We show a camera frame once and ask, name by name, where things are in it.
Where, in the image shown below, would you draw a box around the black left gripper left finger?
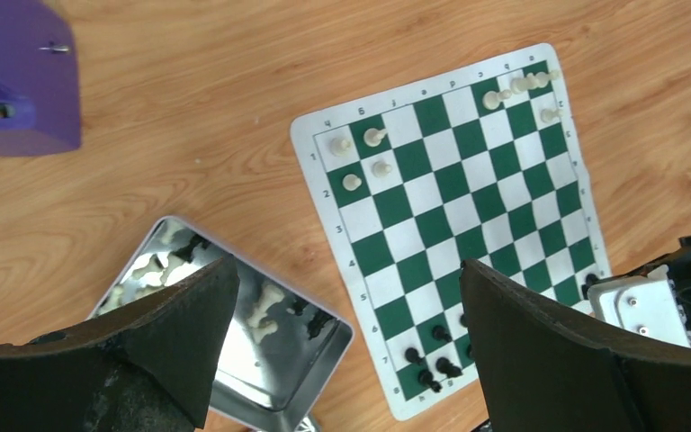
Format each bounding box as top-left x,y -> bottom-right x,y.
0,256 -> 239,431

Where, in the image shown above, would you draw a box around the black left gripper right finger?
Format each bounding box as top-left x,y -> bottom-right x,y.
460,259 -> 691,431

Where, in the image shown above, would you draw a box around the silver tin box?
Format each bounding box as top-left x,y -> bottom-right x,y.
91,215 -> 354,431

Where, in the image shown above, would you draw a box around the green white chess board mat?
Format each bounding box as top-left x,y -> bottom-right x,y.
290,43 -> 610,421

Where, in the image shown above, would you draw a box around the white chess pieces in tin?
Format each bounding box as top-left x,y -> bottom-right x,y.
246,281 -> 285,345

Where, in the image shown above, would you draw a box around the white chess pawn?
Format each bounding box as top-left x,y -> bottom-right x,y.
342,174 -> 363,192

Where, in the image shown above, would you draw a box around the white chess piece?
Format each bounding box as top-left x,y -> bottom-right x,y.
363,128 -> 388,148

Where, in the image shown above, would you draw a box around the purple metronome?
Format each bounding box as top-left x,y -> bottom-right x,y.
0,1 -> 82,157

